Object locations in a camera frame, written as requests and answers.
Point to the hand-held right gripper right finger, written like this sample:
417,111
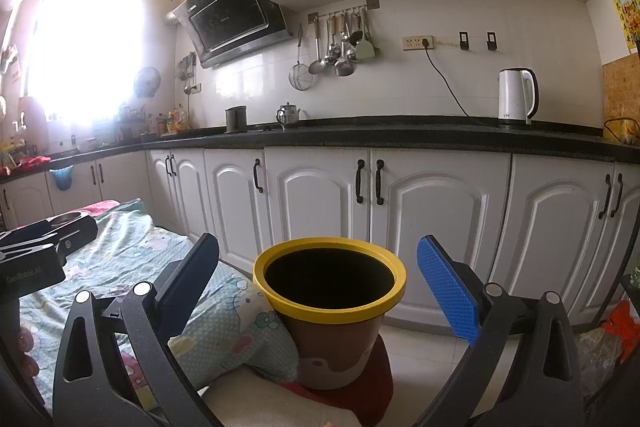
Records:
447,289

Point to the kitchen window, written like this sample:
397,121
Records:
85,42

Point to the black range hood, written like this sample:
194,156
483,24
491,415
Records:
235,17

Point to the clear plastic bag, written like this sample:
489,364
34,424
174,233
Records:
600,354

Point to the beige wall socket strip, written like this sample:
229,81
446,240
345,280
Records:
417,44

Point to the black kitchen countertop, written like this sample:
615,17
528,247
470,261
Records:
400,134

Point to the red seat cushion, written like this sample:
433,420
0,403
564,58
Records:
370,387

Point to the yellow wall poster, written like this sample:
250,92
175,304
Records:
625,7

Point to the black cylindrical pot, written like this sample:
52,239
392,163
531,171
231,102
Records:
236,119

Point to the pink bed sheet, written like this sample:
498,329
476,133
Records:
100,207

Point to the group of condiment bottles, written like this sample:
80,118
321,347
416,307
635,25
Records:
172,122

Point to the orange plastic bag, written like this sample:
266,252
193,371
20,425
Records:
622,324

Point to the blue hanging basin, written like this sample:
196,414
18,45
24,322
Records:
62,179

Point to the metal teapot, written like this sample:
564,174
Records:
288,116

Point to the yellow-rimmed brown bin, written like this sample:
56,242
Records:
330,277

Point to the white electric kettle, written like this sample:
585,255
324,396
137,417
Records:
515,99

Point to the row of hanging kitchen utensils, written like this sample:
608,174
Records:
340,47

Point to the cartoon printed blanket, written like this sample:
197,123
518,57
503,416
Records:
235,322

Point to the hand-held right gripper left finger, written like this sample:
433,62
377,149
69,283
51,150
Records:
190,282

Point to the round metal plate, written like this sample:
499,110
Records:
65,218

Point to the person's left hand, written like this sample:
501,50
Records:
27,352

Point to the beige stool seat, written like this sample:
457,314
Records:
260,399

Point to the red cloth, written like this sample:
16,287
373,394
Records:
27,164

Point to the cork wall board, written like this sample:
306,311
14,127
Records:
620,92

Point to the white lower kitchen cabinets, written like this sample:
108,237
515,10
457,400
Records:
440,217

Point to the small hanging utensil rack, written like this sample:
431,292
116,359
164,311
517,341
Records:
187,74

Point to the black wall hook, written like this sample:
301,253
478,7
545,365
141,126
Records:
464,41
492,42

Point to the small round wall fan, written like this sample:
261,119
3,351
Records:
147,82

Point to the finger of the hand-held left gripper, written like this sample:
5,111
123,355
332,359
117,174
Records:
35,257
75,232

